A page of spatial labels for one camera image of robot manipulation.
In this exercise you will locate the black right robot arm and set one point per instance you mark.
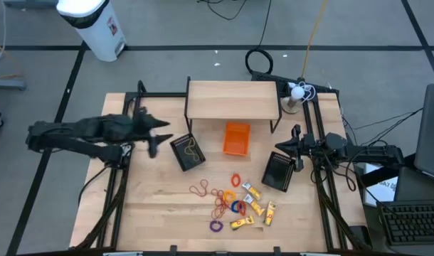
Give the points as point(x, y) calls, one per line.
point(373, 153)

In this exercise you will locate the black plastic mesh basket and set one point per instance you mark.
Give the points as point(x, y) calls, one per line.
point(279, 172)
point(181, 156)

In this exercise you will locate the smartphone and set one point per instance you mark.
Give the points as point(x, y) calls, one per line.
point(361, 236)

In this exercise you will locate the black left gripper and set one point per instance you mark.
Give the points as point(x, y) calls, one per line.
point(141, 128)

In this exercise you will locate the yellow crayon pack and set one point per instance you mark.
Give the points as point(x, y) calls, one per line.
point(242, 222)
point(270, 213)
point(255, 206)
point(252, 192)

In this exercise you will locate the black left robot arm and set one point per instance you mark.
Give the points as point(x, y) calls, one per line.
point(78, 129)

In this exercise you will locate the yellow rubber band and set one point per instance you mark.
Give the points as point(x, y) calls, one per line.
point(185, 150)

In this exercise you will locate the wooden shelf riser black frame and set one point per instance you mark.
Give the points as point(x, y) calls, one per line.
point(231, 99)

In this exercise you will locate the orange plastic mesh basket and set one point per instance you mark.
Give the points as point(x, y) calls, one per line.
point(236, 138)

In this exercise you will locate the black side desk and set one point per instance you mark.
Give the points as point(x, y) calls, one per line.
point(371, 220)

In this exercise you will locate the grey furniture foot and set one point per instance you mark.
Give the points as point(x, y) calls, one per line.
point(7, 84)
point(28, 3)

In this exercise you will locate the black table clamp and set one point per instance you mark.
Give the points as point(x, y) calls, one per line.
point(277, 250)
point(173, 250)

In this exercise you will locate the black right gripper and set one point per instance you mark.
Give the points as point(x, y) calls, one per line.
point(309, 147)

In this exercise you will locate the grey monitor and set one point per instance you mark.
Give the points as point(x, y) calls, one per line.
point(432, 135)

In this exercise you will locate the black computer keyboard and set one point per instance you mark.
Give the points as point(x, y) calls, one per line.
point(412, 222)

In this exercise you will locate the white globe desk lamp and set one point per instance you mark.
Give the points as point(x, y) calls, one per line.
point(297, 93)

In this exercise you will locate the white trash bin black liner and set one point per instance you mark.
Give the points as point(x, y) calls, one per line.
point(92, 28)

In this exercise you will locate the black aluminium rig frame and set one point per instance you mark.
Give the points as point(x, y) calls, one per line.
point(160, 94)

